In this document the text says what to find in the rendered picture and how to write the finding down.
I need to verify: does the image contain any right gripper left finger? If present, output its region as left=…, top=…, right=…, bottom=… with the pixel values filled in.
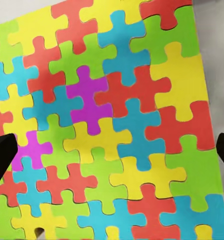
left=0, top=133, right=18, bottom=180

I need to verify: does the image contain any jigsaw puzzle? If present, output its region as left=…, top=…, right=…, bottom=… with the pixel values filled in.
left=0, top=0, right=224, bottom=240

